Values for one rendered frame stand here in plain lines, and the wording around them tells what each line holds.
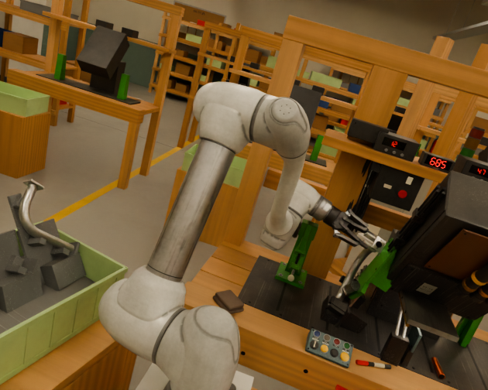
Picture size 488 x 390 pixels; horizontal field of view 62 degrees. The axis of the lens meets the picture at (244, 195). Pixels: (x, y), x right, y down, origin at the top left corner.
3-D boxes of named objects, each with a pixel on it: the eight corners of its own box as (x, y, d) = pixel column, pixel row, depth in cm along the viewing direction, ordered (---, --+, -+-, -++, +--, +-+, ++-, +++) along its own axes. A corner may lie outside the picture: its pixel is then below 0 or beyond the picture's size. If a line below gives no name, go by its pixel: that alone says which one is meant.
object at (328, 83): (345, 174, 829) (388, 65, 756) (208, 131, 850) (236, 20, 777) (344, 169, 880) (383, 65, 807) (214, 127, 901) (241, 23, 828)
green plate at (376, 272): (377, 303, 147) (414, 262, 141) (358, 291, 148) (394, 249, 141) (376, 288, 158) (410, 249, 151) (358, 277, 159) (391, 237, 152)
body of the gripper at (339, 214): (324, 217, 152) (345, 232, 151) (335, 201, 155) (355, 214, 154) (318, 224, 159) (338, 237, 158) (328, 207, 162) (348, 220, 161)
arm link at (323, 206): (324, 191, 155) (337, 200, 154) (316, 200, 163) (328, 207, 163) (313, 209, 151) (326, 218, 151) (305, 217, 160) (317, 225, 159)
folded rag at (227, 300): (243, 311, 146) (245, 305, 145) (225, 316, 141) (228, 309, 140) (228, 295, 153) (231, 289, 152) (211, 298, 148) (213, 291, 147)
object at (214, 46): (252, 124, 1072) (277, 39, 999) (147, 91, 1093) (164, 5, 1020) (255, 122, 1123) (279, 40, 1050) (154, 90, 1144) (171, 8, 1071)
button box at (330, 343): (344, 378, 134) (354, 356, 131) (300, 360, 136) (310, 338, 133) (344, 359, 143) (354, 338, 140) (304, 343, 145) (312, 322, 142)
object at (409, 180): (410, 212, 162) (425, 178, 157) (369, 198, 165) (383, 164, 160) (406, 203, 174) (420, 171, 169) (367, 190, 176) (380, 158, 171)
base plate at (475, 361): (537, 426, 136) (540, 422, 135) (235, 304, 152) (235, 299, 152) (494, 349, 175) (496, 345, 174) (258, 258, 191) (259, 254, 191)
